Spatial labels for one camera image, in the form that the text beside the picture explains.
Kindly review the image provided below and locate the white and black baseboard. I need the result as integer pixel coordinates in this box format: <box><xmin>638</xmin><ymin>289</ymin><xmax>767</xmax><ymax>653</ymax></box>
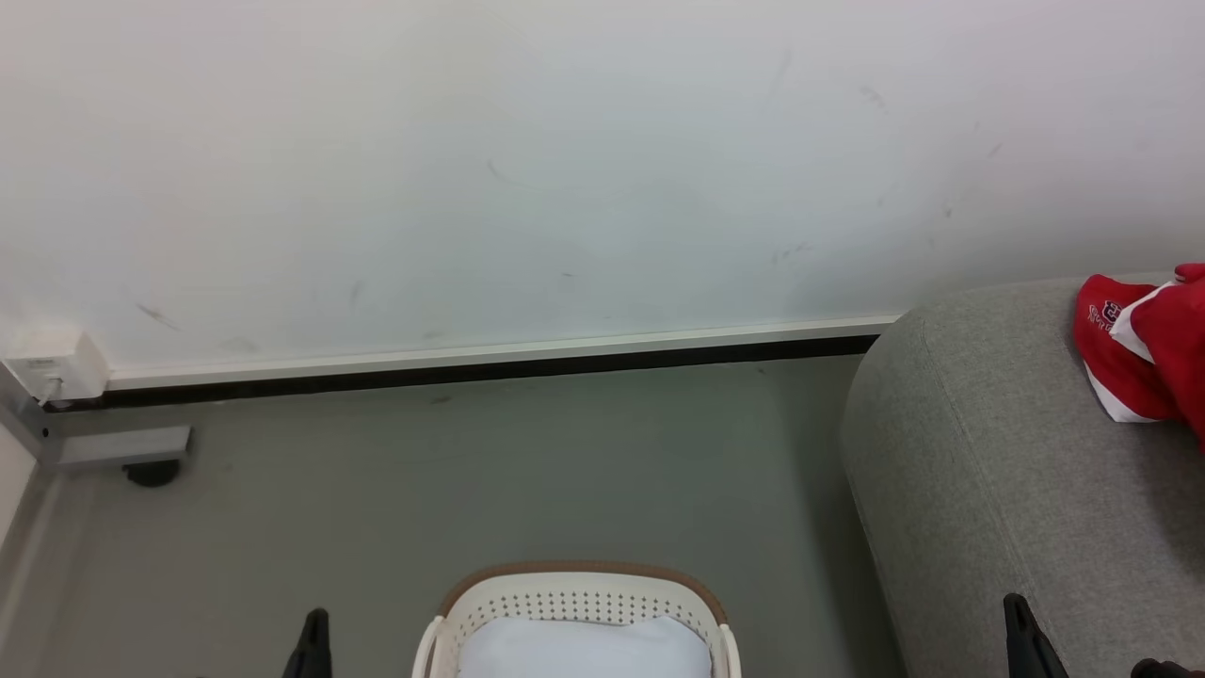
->
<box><xmin>42</xmin><ymin>315</ymin><xmax>905</xmax><ymax>413</ymax></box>

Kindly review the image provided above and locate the red garment with white trim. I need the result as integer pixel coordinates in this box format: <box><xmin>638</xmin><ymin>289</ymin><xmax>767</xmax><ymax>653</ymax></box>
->
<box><xmin>1073</xmin><ymin>264</ymin><xmax>1205</xmax><ymax>453</ymax></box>

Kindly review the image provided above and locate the grey metal frame leg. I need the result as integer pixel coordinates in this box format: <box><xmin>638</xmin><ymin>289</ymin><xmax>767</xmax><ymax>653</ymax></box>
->
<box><xmin>0</xmin><ymin>363</ymin><xmax>194</xmax><ymax>472</ymax></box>

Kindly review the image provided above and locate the white cloth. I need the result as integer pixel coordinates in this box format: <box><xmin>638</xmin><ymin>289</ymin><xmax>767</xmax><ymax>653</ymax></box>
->
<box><xmin>457</xmin><ymin>614</ymin><xmax>714</xmax><ymax>678</ymax></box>

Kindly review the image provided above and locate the grey fabric sofa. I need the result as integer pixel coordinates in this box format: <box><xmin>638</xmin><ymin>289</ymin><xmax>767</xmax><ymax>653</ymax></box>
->
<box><xmin>841</xmin><ymin>273</ymin><xmax>1205</xmax><ymax>678</ymax></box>

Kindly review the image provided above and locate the white perforated laundry basket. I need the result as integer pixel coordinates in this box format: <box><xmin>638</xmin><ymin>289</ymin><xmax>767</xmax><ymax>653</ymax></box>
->
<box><xmin>411</xmin><ymin>562</ymin><xmax>743</xmax><ymax>678</ymax></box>

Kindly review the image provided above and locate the white wall socket box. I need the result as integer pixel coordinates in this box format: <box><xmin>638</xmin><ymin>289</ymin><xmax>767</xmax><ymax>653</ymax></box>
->
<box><xmin>3</xmin><ymin>330</ymin><xmax>111</xmax><ymax>406</ymax></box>

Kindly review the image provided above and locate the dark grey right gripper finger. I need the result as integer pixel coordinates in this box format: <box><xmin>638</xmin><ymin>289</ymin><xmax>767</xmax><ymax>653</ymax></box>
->
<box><xmin>1017</xmin><ymin>598</ymin><xmax>1071</xmax><ymax>678</ymax></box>
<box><xmin>1003</xmin><ymin>593</ymin><xmax>1041</xmax><ymax>678</ymax></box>

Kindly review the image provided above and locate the black caster wheel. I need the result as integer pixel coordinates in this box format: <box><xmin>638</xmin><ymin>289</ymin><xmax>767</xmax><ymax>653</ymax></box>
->
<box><xmin>122</xmin><ymin>459</ymin><xmax>182</xmax><ymax>488</ymax></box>

